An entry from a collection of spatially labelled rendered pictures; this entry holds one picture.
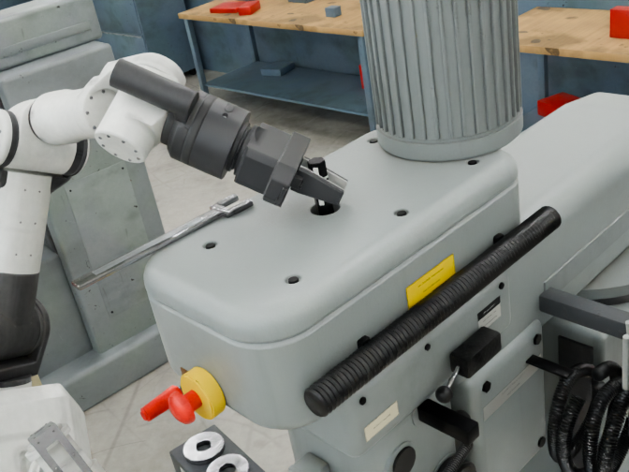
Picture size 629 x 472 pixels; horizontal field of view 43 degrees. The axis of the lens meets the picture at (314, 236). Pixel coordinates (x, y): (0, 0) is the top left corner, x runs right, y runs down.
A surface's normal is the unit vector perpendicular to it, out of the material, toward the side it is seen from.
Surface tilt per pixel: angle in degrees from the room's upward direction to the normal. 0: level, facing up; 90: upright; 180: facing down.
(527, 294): 90
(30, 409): 58
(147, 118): 47
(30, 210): 87
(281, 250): 0
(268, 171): 90
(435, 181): 0
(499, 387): 90
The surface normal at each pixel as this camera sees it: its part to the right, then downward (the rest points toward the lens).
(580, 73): -0.70, 0.44
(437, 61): -0.15, 0.50
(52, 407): 0.62, -0.34
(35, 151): 0.64, 0.44
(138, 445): -0.16, -0.87
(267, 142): 0.36, -0.77
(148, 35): 0.69, 0.24
